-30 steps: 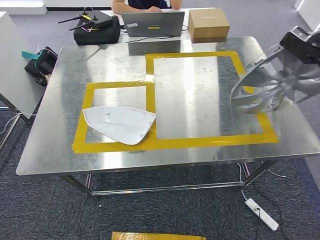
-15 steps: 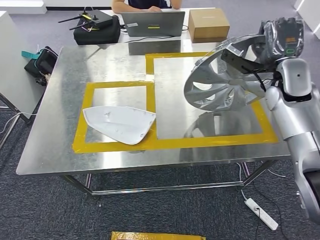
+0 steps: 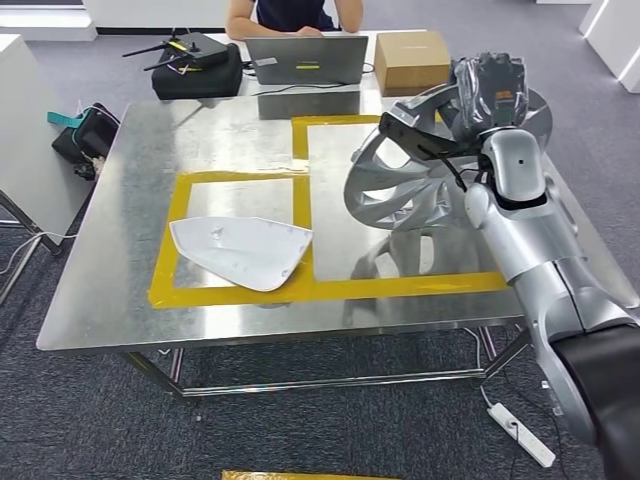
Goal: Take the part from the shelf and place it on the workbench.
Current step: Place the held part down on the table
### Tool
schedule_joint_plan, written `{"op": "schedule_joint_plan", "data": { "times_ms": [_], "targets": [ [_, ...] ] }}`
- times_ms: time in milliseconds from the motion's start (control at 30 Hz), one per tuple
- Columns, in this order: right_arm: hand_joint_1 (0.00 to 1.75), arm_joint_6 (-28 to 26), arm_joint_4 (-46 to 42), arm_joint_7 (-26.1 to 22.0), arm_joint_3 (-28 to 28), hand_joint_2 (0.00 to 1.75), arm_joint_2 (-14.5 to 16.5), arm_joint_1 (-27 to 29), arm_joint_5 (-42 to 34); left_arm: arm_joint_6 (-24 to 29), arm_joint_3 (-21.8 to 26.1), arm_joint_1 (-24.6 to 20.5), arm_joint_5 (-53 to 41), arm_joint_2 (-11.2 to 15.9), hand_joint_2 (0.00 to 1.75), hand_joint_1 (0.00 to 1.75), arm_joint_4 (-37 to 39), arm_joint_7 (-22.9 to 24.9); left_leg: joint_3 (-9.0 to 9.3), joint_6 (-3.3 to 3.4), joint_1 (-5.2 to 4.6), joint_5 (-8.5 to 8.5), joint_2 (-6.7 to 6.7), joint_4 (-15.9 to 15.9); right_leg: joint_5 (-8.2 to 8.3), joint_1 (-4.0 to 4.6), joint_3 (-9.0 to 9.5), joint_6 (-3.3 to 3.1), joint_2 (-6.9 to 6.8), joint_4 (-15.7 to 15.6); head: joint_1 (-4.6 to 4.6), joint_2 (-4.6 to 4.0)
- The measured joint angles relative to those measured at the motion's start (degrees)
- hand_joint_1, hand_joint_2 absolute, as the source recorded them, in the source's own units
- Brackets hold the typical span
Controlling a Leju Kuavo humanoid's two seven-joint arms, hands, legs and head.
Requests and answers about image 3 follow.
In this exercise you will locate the grey plastic wheel hubcap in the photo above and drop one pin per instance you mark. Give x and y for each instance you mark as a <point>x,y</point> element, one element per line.
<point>400,205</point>

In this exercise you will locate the person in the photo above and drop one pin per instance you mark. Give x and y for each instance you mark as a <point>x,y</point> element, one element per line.
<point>290,10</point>

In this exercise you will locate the white car body part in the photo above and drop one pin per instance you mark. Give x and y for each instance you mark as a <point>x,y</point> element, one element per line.
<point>240,248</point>

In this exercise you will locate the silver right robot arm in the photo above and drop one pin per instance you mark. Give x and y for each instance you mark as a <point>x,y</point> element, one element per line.
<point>530,238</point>

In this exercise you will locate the white desk steel legs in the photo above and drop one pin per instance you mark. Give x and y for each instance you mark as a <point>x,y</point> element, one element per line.
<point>30,132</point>

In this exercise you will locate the wrist camera with black bracket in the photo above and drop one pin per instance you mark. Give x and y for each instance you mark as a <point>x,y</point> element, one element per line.
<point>400,120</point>

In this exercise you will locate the white plinth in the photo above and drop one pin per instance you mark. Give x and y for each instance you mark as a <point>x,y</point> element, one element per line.
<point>615,40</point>

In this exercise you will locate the steel workbench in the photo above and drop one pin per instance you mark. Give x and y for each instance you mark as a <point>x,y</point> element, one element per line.
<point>125,265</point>

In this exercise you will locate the grey laptop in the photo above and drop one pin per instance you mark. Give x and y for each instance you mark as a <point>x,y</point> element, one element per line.
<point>305,56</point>

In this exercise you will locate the black carrying case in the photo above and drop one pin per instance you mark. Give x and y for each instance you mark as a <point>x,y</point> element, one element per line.
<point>200,79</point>

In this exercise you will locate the black router with antennas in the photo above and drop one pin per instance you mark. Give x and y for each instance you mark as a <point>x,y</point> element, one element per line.
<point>205,48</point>

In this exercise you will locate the brown cardboard box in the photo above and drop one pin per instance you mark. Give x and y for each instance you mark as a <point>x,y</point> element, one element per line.
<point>410,60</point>

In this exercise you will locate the white power strip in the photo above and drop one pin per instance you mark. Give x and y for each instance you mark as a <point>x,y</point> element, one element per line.
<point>525,437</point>

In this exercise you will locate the white low platform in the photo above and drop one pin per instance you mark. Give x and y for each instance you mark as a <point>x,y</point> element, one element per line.
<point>45,23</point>

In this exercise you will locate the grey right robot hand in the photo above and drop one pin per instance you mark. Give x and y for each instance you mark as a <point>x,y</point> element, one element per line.
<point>490,93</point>

